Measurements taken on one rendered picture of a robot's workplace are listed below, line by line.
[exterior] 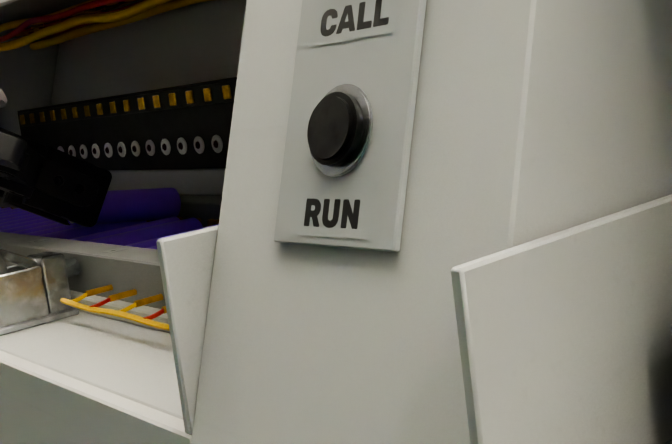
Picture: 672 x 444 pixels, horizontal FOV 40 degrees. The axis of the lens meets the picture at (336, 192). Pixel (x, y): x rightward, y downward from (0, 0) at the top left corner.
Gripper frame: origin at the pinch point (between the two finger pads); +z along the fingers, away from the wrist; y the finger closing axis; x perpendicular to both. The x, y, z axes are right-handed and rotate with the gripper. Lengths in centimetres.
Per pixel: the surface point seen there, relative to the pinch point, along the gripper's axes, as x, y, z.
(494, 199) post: 2.6, -36.4, -6.5
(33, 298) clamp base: 6.1, -10.4, -3.4
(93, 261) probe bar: 4.0, -11.1, -1.8
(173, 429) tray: 8.6, -26.5, -5.3
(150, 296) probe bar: 4.9, -16.5, -1.7
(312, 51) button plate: -0.6, -30.8, -7.5
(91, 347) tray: 7.3, -16.5, -3.3
